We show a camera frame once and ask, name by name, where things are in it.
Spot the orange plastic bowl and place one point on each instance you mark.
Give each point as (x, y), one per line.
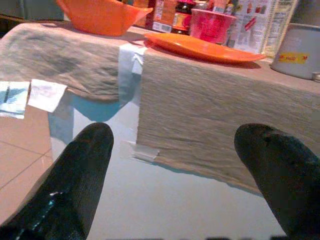
(100, 17)

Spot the white printed food box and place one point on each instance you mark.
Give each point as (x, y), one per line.
(257, 27)

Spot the white tape strip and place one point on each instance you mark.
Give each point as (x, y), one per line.
(145, 151)
(130, 58)

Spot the white blue paper piece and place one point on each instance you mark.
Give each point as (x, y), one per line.
(13, 100)

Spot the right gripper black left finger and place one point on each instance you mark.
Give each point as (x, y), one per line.
(70, 180)

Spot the grey tub with yellow label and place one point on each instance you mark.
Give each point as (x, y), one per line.
(297, 47)

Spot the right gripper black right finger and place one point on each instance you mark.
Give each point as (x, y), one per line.
(285, 175)

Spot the red orange carton box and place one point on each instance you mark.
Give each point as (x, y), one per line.
(162, 15)

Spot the beige grey cloth placemat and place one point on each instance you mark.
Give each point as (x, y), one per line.
(57, 57)

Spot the orange plastic plate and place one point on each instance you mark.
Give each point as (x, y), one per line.
(200, 48)

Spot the grey green furniture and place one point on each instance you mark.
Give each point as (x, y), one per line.
(30, 8)

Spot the dark jar with label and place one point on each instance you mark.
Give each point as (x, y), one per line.
(182, 17)

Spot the pink plastic cup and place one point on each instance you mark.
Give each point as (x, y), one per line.
(212, 26)

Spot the beige woven placemat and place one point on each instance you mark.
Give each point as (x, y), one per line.
(212, 112)

